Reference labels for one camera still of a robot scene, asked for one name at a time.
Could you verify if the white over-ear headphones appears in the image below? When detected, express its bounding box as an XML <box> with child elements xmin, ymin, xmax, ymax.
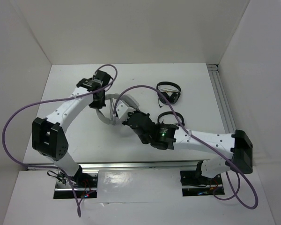
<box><xmin>96</xmin><ymin>93</ymin><xmax>139</xmax><ymax>126</ymax></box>

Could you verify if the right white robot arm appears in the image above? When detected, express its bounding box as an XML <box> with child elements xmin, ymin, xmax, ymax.
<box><xmin>118</xmin><ymin>109</ymin><xmax>253</xmax><ymax>184</ymax></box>

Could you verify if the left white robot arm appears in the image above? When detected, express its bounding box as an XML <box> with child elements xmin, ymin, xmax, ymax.
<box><xmin>32</xmin><ymin>70</ymin><xmax>112</xmax><ymax>187</ymax></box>

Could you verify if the black on-ear headphones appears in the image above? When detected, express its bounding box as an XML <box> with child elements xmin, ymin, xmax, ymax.
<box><xmin>157</xmin><ymin>111</ymin><xmax>185</xmax><ymax>128</ymax></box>
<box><xmin>156</xmin><ymin>81</ymin><xmax>181</xmax><ymax>104</ymax></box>

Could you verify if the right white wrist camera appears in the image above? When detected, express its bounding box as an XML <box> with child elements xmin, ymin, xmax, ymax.
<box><xmin>116</xmin><ymin>103</ymin><xmax>133</xmax><ymax>121</ymax></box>

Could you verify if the aluminium side rail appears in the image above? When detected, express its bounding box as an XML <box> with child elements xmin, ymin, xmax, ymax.
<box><xmin>207</xmin><ymin>65</ymin><xmax>236</xmax><ymax>134</ymax></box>

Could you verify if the aluminium mounting rail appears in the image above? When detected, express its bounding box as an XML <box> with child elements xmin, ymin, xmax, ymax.
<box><xmin>25</xmin><ymin>159</ymin><xmax>225</xmax><ymax>199</ymax></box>

